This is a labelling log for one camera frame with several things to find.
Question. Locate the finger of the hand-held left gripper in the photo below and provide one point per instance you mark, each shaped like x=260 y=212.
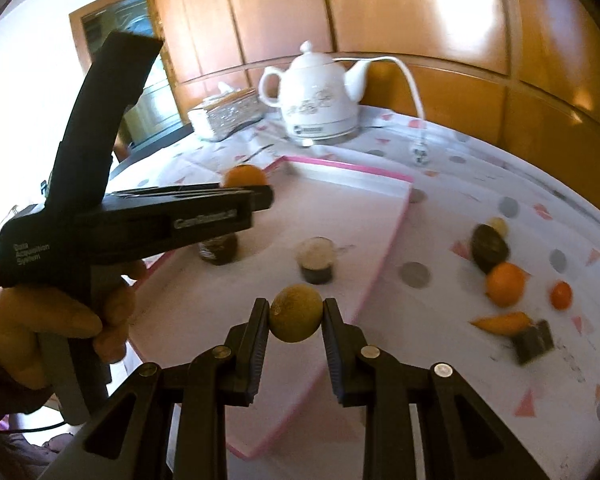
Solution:
x=261 y=198

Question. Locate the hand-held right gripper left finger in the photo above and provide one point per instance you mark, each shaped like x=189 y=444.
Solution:
x=260 y=342

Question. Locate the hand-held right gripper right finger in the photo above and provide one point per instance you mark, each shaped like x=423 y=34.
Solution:
x=331 y=350

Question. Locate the orange tangerine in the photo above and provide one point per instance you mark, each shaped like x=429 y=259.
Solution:
x=245 y=176
x=505 y=285

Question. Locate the yellow-green lemon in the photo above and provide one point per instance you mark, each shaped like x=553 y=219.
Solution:
x=296 y=312

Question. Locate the dark brown patterned chunk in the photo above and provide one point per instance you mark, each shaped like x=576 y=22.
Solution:
x=219 y=251

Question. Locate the white tray with pink rim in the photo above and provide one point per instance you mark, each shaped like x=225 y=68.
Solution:
x=330 y=200

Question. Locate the dark-skinned vegetable slice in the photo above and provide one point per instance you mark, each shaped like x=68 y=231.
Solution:
x=532 y=342
x=316 y=261

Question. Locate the orange carrot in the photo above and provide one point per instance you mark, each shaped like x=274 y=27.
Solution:
x=500 y=322

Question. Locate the dark green avocado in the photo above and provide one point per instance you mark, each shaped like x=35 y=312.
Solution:
x=487 y=251

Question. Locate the small pale yellow fruit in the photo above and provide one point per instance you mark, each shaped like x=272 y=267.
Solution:
x=501 y=224

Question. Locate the small red tomato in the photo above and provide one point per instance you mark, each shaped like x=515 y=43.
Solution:
x=561 y=295

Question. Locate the person's left hand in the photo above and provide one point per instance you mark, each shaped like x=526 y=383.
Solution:
x=40 y=317

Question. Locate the silver patterned tissue box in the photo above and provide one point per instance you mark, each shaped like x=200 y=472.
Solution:
x=225 y=112

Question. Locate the white ceramic electric kettle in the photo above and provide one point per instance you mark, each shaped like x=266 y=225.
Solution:
x=315 y=95

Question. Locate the wooden framed glass door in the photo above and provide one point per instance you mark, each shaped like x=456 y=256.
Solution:
x=152 y=105

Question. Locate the white patterned tablecloth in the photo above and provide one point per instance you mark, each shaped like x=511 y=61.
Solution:
x=480 y=185

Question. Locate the wooden panelled cabinet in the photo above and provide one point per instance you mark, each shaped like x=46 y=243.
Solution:
x=430 y=10

